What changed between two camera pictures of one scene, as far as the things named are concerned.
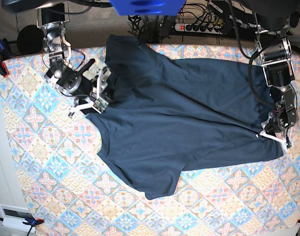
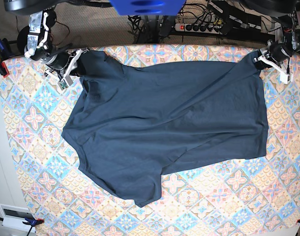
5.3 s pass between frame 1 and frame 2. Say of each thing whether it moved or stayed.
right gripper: moved
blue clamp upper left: stayed
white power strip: stayed
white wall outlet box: stayed
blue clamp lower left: stayed
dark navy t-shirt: moved
